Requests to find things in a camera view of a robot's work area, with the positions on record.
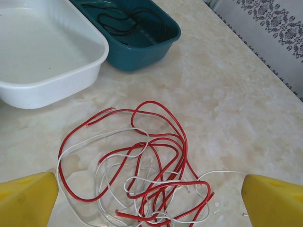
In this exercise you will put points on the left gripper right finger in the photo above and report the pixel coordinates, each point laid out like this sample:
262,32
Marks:
277,203

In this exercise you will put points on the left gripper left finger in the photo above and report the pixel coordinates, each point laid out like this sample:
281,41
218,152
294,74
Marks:
26,201

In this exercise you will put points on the small white insulation scrap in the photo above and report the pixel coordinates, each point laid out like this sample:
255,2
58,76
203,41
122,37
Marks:
215,212
216,204

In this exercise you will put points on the white plastic tray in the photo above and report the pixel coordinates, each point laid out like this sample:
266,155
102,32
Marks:
42,52

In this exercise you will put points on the teal plastic tray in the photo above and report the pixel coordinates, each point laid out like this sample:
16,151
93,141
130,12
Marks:
142,56

